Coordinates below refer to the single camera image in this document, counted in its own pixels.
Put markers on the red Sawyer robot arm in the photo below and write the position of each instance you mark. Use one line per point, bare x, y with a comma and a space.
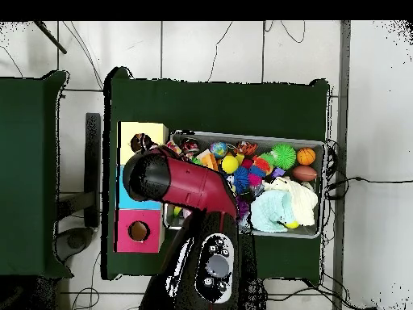
193, 184

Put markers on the silver mesh bin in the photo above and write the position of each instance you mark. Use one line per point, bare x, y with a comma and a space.
284, 140

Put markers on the wooden three-hole box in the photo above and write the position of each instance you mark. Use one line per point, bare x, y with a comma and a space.
124, 240

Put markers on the orange plastic block tray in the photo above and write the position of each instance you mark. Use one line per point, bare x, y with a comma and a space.
209, 160

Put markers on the yellow ball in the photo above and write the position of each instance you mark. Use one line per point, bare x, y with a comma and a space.
229, 164

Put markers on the globe print ball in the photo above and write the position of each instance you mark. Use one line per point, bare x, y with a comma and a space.
218, 149

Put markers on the purple spiky toy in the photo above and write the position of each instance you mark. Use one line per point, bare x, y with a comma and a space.
242, 206

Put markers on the dark green tablecloth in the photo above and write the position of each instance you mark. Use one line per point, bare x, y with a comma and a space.
25, 193
226, 106

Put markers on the mint knitted cloth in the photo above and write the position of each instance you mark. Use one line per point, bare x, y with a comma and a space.
271, 211

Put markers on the brown toy football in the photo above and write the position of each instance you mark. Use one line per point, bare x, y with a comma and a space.
305, 173

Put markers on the small orange basketball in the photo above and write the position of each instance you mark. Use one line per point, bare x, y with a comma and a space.
306, 156

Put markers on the cream knitted cloth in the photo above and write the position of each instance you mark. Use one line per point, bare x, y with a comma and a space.
303, 200

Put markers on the black panel stand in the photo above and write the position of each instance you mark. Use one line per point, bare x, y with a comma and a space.
93, 161

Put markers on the gray rounded stand base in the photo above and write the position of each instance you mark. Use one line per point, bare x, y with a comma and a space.
75, 240

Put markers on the black rod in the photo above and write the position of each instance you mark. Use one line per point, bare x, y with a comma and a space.
50, 37

